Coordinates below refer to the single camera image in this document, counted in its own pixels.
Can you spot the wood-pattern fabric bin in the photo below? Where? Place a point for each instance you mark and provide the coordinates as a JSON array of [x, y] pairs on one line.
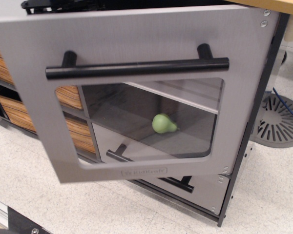
[[18, 115], [68, 96]]

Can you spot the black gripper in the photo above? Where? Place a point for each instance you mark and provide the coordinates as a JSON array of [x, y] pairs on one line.
[[69, 6]]

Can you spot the grey toy oven door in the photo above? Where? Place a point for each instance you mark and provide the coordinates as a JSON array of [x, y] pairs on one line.
[[29, 73]]

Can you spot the upper wood-pattern fabric bin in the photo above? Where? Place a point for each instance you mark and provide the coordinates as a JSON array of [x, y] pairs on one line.
[[68, 96]]

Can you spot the lower wood-pattern fabric bin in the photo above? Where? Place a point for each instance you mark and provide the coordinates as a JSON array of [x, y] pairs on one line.
[[18, 115]]

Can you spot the grey lower drawer front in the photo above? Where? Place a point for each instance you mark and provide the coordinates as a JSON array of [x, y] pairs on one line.
[[209, 190]]

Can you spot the white oven shelf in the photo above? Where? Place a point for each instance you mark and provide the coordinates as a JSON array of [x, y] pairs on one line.
[[203, 93]]

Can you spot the black oven door handle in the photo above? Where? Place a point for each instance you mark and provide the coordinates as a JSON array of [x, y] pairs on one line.
[[205, 62]]

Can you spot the green toy pear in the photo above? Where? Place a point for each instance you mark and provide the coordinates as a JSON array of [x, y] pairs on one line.
[[163, 124]]

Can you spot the wooden countertop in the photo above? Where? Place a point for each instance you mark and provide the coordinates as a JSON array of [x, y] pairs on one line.
[[283, 6]]

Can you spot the black toy kitchen frame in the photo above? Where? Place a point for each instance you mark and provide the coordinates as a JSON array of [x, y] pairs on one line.
[[256, 122]]

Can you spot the black plate with screw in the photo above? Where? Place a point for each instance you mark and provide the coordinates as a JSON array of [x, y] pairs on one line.
[[20, 224]]

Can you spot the grey slotted round base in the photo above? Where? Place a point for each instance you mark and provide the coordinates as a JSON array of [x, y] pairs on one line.
[[274, 122]]

